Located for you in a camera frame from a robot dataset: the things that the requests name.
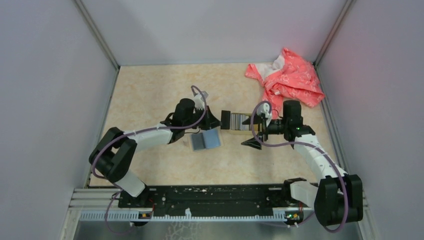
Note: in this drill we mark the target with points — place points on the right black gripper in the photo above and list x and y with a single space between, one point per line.
258 119

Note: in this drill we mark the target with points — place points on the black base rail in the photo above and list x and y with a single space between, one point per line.
237 201

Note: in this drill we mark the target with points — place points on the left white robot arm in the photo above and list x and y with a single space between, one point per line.
113 155

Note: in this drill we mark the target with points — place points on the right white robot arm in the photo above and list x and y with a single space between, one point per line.
337 198

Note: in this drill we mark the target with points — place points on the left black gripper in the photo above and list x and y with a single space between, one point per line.
210 121

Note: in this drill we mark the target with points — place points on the beige card holder wallet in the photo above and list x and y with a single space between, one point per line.
212 138

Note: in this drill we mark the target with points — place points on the pink crumpled cloth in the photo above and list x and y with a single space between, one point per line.
290 76

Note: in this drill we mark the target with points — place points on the black credit card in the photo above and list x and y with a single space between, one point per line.
198 142
225 119

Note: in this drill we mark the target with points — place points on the beige tray of cards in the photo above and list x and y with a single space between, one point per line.
239 123

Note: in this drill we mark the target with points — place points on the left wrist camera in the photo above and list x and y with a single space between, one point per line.
200 98

